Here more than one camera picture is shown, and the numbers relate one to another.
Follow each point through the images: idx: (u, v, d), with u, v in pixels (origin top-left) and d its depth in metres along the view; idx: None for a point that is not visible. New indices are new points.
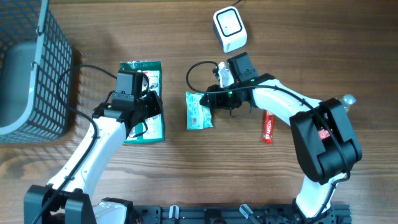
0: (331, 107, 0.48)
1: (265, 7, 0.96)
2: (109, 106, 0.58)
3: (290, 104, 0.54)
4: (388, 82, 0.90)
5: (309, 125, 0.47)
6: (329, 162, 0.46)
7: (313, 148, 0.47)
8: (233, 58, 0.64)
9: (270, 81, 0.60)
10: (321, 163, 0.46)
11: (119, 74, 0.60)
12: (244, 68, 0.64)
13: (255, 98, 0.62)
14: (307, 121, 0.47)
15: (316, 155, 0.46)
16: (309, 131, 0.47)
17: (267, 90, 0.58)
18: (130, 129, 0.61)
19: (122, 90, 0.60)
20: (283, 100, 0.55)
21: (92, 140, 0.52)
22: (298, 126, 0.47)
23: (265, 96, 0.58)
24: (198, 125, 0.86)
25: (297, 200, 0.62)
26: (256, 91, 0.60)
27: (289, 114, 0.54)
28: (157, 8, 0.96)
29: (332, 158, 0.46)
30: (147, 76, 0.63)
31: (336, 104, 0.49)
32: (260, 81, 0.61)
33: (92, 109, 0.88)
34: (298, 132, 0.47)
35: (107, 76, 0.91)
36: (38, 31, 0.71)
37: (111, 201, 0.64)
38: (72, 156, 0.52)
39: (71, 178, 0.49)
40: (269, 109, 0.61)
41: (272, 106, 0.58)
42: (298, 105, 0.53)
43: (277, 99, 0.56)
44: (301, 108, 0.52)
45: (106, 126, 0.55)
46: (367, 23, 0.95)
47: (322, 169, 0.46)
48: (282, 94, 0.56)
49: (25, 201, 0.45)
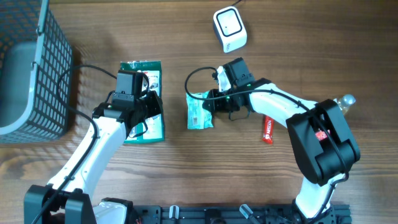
0: (327, 109, 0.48)
1: (265, 7, 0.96)
2: (109, 106, 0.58)
3: (285, 106, 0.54)
4: (388, 82, 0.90)
5: (306, 127, 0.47)
6: (327, 164, 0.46)
7: (311, 150, 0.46)
8: (229, 63, 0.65)
9: (266, 85, 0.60)
10: (320, 165, 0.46)
11: (119, 74, 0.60)
12: (240, 73, 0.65)
13: (253, 103, 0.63)
14: (305, 123, 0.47)
15: (315, 157, 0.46)
16: (306, 133, 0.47)
17: (263, 93, 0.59)
18: (130, 129, 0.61)
19: (122, 90, 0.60)
20: (279, 102, 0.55)
21: (92, 140, 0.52)
22: (295, 128, 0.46)
23: (262, 100, 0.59)
24: (198, 125, 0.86)
25: (296, 200, 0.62)
26: (253, 96, 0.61)
27: (285, 117, 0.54)
28: (157, 7, 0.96)
29: (330, 159, 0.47)
30: (147, 76, 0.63)
31: (331, 105, 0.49)
32: (256, 86, 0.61)
33: (92, 109, 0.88)
34: (296, 135, 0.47)
35: (107, 76, 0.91)
36: (38, 31, 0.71)
37: (111, 201, 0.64)
38: (71, 157, 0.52)
39: (71, 178, 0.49)
40: (266, 113, 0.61)
41: (269, 109, 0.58)
42: (294, 107, 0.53)
43: (273, 102, 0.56)
44: (296, 110, 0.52)
45: (106, 126, 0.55)
46: (367, 23, 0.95)
47: (321, 171, 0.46)
48: (277, 97, 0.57)
49: (25, 201, 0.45)
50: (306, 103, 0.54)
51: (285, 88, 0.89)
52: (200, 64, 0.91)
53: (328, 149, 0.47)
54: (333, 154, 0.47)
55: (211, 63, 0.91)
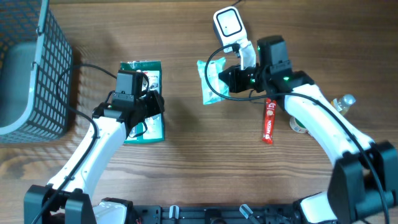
0: (384, 152, 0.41)
1: (265, 7, 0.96)
2: (108, 106, 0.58)
3: (335, 133, 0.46)
4: (388, 82, 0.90)
5: (358, 171, 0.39)
6: (365, 213, 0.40)
7: (354, 196, 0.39)
8: (267, 43, 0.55)
9: (313, 93, 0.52)
10: (357, 213, 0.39)
11: (119, 74, 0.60)
12: (277, 58, 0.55)
13: (287, 105, 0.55)
14: (356, 165, 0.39)
15: (355, 203, 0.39)
16: (356, 178, 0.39)
17: (305, 101, 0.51)
18: (130, 129, 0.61)
19: (122, 90, 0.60)
20: (327, 124, 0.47)
21: (92, 140, 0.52)
22: (344, 170, 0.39)
23: (303, 109, 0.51)
24: (215, 98, 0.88)
25: (302, 203, 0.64)
26: (290, 97, 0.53)
27: (331, 144, 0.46)
28: (157, 8, 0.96)
29: (370, 207, 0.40)
30: (147, 76, 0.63)
31: (389, 148, 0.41)
32: (293, 83, 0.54)
33: (92, 109, 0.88)
34: (344, 177, 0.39)
35: (107, 76, 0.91)
36: (38, 31, 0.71)
37: (111, 201, 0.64)
38: (71, 157, 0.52)
39: (71, 178, 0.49)
40: (302, 122, 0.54)
41: (307, 121, 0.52)
42: (344, 137, 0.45)
43: (318, 117, 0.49)
44: (347, 144, 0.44)
45: (106, 126, 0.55)
46: (367, 23, 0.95)
47: (356, 217, 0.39)
48: (323, 112, 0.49)
49: (25, 201, 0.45)
50: (360, 137, 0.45)
51: None
52: (200, 64, 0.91)
53: (370, 193, 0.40)
54: (375, 201, 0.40)
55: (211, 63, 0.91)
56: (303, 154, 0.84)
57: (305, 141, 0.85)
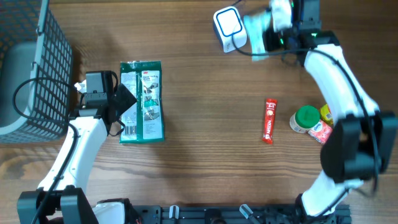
0: (384, 119, 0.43)
1: (265, 7, 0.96)
2: (83, 107, 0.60)
3: (342, 91, 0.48)
4: (388, 83, 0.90)
5: (356, 128, 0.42)
6: (356, 170, 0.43)
7: (348, 150, 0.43)
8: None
9: (333, 51, 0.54)
10: (348, 165, 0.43)
11: (87, 75, 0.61)
12: (308, 16, 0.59)
13: (308, 60, 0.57)
14: (357, 124, 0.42)
15: (346, 158, 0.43)
16: (354, 135, 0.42)
17: (326, 60, 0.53)
18: (110, 126, 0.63)
19: (93, 90, 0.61)
20: (339, 83, 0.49)
21: (73, 139, 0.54)
22: (346, 127, 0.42)
23: (321, 65, 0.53)
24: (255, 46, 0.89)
25: (305, 197, 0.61)
26: (314, 53, 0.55)
27: (338, 101, 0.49)
28: (157, 7, 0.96)
29: (359, 167, 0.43)
30: (112, 73, 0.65)
31: (390, 116, 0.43)
32: (321, 42, 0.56)
33: (114, 124, 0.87)
34: (342, 133, 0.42)
35: (97, 70, 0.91)
36: (38, 31, 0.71)
37: (106, 202, 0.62)
38: (56, 159, 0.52)
39: (60, 178, 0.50)
40: (316, 79, 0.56)
41: (323, 78, 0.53)
42: (352, 98, 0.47)
43: (334, 75, 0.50)
44: (352, 104, 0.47)
45: (84, 124, 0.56)
46: (367, 23, 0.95)
47: (345, 170, 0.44)
48: (337, 71, 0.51)
49: (19, 208, 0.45)
50: (367, 101, 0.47)
51: (285, 88, 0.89)
52: (200, 65, 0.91)
53: (363, 155, 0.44)
54: (367, 164, 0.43)
55: (210, 63, 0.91)
56: (303, 154, 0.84)
57: (306, 141, 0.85)
